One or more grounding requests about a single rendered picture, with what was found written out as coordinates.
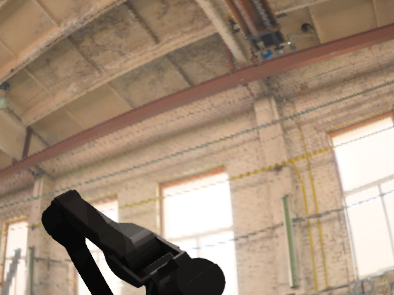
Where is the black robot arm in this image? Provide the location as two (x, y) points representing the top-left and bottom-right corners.
(41, 190), (226, 295)

